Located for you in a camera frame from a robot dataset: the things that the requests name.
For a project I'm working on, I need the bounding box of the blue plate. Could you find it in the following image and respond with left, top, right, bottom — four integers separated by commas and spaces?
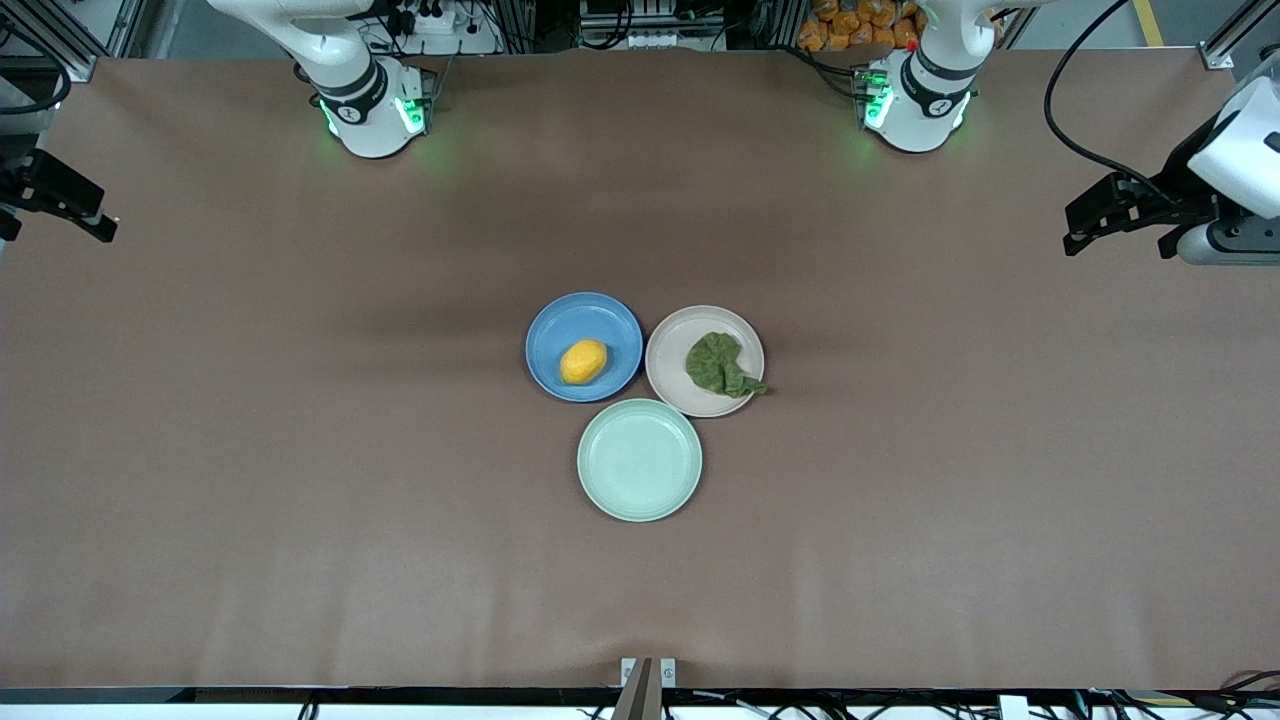
525, 291, 645, 404

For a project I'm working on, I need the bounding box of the metal table edge bracket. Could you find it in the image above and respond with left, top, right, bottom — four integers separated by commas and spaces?
612, 657, 678, 720

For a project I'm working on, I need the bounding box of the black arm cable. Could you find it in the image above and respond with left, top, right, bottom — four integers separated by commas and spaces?
1044, 0, 1173, 199
0, 28, 73, 117

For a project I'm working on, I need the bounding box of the aluminium frame profile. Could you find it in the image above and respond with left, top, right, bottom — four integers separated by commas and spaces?
0, 0, 136, 83
1198, 0, 1280, 71

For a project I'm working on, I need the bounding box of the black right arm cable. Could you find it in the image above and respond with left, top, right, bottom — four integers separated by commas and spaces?
0, 28, 73, 117

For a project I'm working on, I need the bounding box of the mint green plate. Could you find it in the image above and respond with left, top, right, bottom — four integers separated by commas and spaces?
577, 398, 704, 523

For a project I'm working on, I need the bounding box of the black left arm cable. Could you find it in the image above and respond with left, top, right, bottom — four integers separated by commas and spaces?
1044, 0, 1173, 199

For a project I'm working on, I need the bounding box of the beige plate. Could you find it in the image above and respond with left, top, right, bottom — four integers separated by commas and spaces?
645, 305, 766, 419

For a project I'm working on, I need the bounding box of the yellow lemon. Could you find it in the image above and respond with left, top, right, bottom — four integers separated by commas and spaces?
559, 339, 610, 386

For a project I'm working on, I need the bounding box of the green lettuce leaf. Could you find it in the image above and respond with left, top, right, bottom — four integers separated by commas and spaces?
685, 332, 769, 400

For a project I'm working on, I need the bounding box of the bag of orange items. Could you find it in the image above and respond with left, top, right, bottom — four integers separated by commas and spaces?
797, 0, 923, 53

